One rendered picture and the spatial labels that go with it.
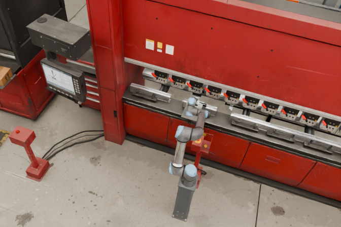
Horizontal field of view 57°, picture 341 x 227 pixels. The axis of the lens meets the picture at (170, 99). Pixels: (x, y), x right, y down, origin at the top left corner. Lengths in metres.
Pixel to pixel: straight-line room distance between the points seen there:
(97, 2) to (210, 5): 0.99
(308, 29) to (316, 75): 0.49
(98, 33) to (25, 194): 2.17
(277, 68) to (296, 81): 0.22
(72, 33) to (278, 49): 1.80
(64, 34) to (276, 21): 1.78
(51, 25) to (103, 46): 0.52
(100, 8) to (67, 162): 2.18
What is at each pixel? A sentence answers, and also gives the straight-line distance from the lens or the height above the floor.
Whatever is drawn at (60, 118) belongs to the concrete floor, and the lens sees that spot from 4.82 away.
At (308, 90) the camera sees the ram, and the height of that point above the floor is 1.62.
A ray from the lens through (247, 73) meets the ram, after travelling 3.14.
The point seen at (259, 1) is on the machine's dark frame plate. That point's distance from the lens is 2.87.
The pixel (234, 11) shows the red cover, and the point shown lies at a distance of 2.77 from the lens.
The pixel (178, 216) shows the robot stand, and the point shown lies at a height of 0.08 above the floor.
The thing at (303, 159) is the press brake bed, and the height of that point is 0.74.
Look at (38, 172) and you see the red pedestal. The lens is 4.23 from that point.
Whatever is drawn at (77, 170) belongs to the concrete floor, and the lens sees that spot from 4.26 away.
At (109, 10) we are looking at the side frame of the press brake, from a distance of 2.93.
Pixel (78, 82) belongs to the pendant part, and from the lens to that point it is 3.05.
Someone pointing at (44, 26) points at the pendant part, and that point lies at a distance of 3.05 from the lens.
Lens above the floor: 3.63
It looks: 47 degrees down
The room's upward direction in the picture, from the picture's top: 6 degrees clockwise
